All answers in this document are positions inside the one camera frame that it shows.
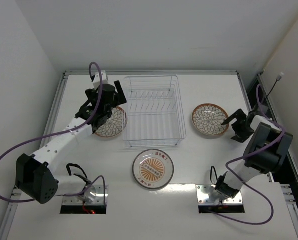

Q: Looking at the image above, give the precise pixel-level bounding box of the black cable white plug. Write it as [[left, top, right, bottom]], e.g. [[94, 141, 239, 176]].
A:
[[253, 72, 284, 112]]

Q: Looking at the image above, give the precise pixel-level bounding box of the sunburst pattern plate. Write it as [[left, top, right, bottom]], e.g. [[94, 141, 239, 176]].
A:
[[131, 149, 174, 191]]

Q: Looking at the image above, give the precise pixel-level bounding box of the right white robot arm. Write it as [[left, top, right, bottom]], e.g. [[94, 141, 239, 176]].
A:
[[213, 109, 293, 200]]

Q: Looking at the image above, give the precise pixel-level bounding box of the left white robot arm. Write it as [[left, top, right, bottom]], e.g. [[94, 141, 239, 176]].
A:
[[15, 81, 127, 204]]

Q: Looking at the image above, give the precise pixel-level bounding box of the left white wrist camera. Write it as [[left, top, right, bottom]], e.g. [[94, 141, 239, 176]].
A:
[[92, 70, 108, 90]]

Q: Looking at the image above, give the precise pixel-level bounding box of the floral orange-rim plate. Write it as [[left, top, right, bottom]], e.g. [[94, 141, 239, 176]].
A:
[[95, 106, 127, 138], [191, 103, 229, 137]]

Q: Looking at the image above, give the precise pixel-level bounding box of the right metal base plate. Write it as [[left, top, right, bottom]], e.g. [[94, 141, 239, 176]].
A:
[[195, 184, 243, 207]]

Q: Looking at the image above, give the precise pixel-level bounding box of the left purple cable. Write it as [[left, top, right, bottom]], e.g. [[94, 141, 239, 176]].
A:
[[0, 61, 107, 203]]

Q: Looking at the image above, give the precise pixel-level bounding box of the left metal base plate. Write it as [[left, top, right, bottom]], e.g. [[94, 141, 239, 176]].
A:
[[62, 185, 108, 207]]

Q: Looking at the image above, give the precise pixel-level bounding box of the metal base plate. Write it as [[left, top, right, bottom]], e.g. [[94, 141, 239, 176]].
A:
[[62, 185, 108, 207], [195, 184, 243, 207]]

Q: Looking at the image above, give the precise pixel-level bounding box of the white wire dish rack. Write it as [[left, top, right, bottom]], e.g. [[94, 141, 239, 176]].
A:
[[122, 75, 186, 149]]

